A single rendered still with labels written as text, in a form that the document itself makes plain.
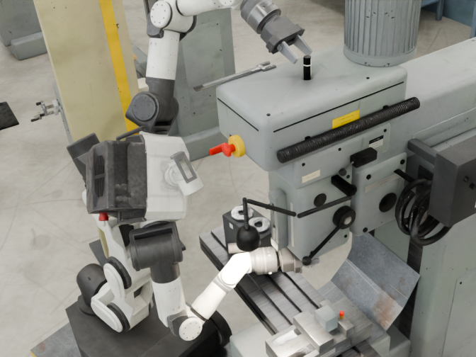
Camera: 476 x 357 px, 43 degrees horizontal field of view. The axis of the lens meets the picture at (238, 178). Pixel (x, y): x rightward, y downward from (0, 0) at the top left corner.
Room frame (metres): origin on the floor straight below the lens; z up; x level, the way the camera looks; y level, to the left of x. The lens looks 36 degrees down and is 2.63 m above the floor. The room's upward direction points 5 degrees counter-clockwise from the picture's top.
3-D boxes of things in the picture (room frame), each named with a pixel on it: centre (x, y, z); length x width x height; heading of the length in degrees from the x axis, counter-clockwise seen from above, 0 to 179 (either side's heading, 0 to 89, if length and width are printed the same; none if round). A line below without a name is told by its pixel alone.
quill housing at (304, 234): (1.45, -0.21, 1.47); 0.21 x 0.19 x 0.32; 27
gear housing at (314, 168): (1.47, -0.25, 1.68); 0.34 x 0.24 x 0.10; 117
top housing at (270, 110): (1.46, -0.22, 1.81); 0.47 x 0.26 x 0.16; 117
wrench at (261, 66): (1.49, -0.02, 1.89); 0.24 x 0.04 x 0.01; 117
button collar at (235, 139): (1.35, 0.00, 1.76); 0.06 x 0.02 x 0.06; 27
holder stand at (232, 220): (1.83, -0.03, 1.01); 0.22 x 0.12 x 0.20; 35
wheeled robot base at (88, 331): (1.81, 0.53, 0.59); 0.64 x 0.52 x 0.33; 43
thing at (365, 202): (1.54, -0.38, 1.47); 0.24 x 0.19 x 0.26; 27
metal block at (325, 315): (1.36, -0.26, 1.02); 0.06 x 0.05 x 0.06; 28
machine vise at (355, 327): (1.35, -0.23, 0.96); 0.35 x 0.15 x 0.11; 118
